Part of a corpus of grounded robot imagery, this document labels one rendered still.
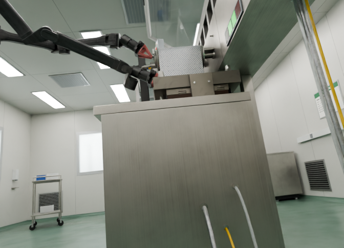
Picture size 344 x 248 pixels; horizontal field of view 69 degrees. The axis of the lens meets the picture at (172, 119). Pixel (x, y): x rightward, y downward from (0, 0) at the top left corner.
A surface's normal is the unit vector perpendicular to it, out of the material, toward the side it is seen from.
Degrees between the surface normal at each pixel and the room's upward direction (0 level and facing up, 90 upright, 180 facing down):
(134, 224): 90
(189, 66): 90
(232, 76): 90
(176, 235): 90
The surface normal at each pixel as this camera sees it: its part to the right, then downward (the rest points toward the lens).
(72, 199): 0.02, -0.25
